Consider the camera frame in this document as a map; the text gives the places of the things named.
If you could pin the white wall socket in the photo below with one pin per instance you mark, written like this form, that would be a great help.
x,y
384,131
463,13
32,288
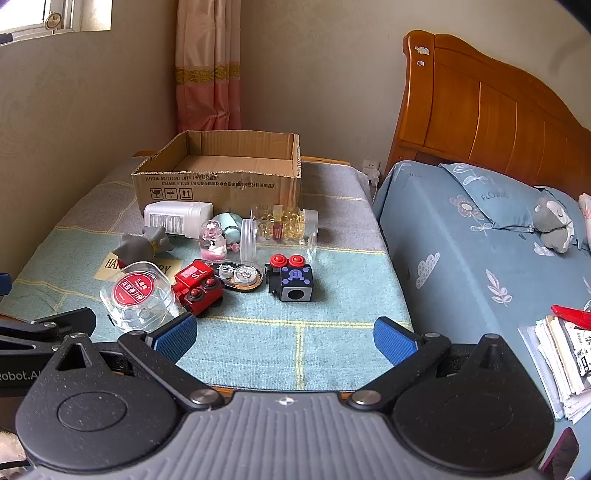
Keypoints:
x,y
371,168

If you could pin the red toy train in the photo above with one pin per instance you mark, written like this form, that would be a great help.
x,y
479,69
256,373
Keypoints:
x,y
196,286

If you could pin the grey plush toy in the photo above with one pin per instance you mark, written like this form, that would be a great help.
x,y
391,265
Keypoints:
x,y
554,224

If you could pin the clear black correction tape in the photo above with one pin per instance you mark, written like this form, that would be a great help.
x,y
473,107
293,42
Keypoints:
x,y
240,276

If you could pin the clear plastic jar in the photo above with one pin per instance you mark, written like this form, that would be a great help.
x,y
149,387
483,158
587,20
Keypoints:
x,y
248,240

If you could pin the white pill bottle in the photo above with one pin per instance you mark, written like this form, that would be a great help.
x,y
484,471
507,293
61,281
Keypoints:
x,y
175,219

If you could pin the black cube toy red buttons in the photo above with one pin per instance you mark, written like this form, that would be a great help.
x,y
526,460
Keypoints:
x,y
295,281

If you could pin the stack of papers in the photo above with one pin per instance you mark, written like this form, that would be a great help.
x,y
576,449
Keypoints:
x,y
558,360

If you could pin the pink curtain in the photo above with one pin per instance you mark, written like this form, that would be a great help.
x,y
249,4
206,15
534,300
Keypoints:
x,y
207,64

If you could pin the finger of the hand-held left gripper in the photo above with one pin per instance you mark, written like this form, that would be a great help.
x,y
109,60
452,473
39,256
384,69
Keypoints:
x,y
69,323
3,284

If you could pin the clear bottle of yellow capsules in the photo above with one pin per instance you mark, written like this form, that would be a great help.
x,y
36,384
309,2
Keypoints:
x,y
286,219

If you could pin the window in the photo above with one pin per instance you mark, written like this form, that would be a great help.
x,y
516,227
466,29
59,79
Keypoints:
x,y
60,14

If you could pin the grey elephant toy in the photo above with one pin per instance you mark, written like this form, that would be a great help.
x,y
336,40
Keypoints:
x,y
138,247

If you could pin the round clear case red label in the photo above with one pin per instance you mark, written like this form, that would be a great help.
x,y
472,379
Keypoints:
x,y
134,290

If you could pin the cardboard box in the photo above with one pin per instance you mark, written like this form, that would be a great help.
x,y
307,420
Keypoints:
x,y
221,184

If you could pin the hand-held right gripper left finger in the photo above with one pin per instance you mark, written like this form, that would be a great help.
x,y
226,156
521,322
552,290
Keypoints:
x,y
174,336

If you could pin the red flat item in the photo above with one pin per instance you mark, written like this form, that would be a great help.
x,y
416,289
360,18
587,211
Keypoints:
x,y
572,316

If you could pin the white pink cloth item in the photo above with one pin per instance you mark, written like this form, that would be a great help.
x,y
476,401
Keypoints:
x,y
585,221

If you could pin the blue floral pillow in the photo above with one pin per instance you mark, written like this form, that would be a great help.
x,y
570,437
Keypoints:
x,y
498,198

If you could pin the wooden headboard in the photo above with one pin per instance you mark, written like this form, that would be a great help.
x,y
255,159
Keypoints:
x,y
480,115

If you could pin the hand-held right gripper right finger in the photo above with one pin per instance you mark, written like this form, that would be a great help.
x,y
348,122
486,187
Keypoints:
x,y
393,339

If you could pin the dark red object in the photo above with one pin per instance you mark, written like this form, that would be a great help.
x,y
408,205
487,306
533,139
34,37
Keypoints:
x,y
561,454

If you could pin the teal egg-shaped container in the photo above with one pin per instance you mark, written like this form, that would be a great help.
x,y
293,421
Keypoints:
x,y
231,221

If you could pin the blue floral bed sheet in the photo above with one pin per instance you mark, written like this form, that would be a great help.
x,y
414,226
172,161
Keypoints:
x,y
452,277

